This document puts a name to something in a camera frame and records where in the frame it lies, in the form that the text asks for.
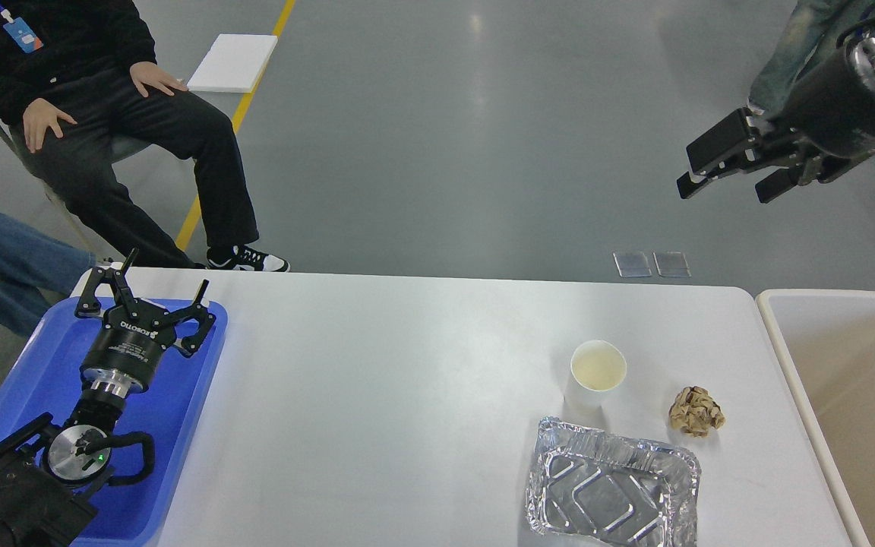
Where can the white paper cup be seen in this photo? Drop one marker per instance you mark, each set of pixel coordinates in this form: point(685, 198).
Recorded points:
point(596, 368)

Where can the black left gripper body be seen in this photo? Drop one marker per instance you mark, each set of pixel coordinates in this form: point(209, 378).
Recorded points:
point(129, 346)

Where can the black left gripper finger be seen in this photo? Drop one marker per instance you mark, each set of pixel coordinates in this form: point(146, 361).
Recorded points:
point(198, 312)
point(115, 278)

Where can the floor plate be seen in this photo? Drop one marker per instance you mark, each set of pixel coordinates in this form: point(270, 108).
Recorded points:
point(672, 264)
point(632, 264)

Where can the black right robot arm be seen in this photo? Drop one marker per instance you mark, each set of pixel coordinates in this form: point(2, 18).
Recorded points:
point(810, 112)

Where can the grey chair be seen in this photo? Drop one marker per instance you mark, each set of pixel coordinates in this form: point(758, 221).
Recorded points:
point(123, 147)

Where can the crumpled brown paper ball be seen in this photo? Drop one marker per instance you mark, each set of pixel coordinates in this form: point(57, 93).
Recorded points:
point(695, 413)

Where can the right floor plate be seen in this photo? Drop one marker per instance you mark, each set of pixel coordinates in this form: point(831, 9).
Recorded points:
point(672, 264)

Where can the aluminium foil tray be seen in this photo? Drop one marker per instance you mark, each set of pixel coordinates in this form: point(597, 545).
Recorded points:
point(617, 490)

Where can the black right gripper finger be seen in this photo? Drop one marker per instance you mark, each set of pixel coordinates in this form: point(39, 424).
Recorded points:
point(732, 146)
point(798, 169)

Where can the left floor plate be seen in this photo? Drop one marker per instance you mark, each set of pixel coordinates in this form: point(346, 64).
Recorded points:
point(632, 264)

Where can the person in blue jeans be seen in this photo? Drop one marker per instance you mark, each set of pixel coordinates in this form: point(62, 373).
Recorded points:
point(30, 263)

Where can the beige plastic bin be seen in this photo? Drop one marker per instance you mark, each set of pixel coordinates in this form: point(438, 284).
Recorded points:
point(825, 341)

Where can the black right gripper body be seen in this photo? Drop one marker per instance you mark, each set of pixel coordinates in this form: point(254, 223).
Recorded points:
point(830, 113)

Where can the seated person in black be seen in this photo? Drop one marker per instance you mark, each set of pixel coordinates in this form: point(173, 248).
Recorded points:
point(75, 74)

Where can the blue plastic tray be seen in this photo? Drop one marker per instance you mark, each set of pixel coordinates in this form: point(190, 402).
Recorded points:
point(46, 379)

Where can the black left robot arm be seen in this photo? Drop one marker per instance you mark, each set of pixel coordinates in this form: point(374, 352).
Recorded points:
point(98, 412)

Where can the standing person in jeans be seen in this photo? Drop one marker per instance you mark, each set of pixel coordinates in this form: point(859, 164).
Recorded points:
point(810, 36)

